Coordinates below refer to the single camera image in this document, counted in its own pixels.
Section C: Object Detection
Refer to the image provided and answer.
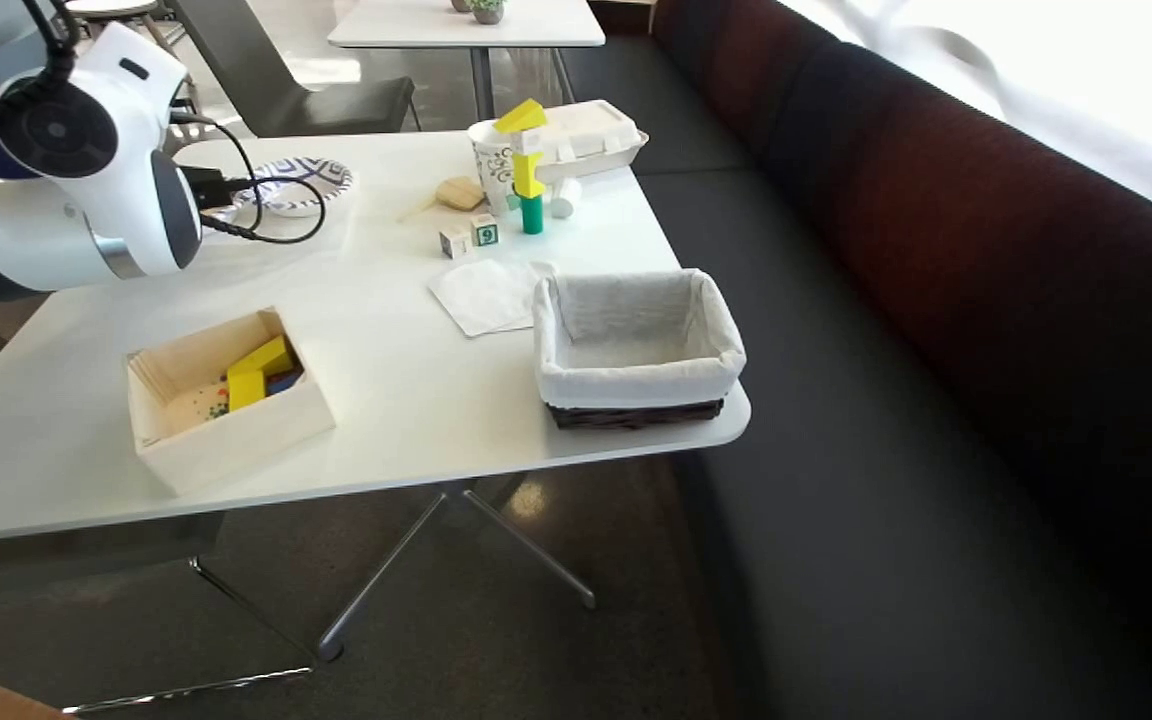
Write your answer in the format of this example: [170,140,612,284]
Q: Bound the dark basket with white liner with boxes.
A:
[532,265,753,434]

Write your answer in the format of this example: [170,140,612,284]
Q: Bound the white paper napkin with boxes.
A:
[424,256,556,343]

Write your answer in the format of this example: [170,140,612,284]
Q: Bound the small yellow upright block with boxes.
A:
[512,147,546,200]

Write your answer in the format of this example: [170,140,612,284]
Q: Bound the light wooden box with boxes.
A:
[124,305,339,492]

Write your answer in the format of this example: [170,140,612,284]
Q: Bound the dark grey chair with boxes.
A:
[170,0,419,135]

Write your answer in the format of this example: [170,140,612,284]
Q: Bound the dark red upholstered bench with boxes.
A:
[647,0,1152,720]

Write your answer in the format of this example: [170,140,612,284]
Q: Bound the blue patterned paper bowl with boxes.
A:
[242,155,355,223]

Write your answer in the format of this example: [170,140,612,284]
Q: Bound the yellow wedge block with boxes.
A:
[490,98,550,140]

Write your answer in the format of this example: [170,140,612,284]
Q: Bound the green cylinder block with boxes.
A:
[517,192,550,242]

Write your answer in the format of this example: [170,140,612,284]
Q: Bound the white background table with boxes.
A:
[326,0,612,124]

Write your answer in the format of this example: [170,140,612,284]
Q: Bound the small white round object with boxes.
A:
[544,177,582,223]

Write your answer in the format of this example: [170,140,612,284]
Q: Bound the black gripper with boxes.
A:
[183,165,268,218]

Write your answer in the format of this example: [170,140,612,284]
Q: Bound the metal table base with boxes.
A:
[60,484,598,720]

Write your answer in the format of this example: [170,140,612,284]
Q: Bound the black cable conduit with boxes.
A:
[168,116,336,252]

